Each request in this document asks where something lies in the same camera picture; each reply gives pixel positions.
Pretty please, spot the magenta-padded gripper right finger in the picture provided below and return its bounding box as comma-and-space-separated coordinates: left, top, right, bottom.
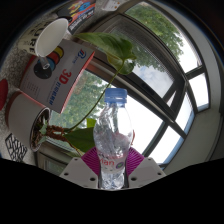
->
125, 146, 167, 190

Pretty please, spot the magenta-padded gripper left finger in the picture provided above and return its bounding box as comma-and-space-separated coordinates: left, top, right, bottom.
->
59, 147, 101, 190

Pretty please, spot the clear plastic water bottle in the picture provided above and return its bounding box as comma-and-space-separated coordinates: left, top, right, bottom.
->
92, 88, 134, 190

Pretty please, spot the dark-framed window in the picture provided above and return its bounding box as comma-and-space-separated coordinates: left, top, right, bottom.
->
36, 0, 218, 174

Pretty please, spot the anthurium plant in white pot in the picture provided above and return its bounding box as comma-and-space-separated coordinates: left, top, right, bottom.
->
4, 32, 138, 158

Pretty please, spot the white and red filament box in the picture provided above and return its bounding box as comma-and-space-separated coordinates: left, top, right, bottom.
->
19, 39, 96, 114

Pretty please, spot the white mug with black letters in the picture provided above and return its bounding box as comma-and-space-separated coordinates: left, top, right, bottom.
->
17, 17, 70, 58

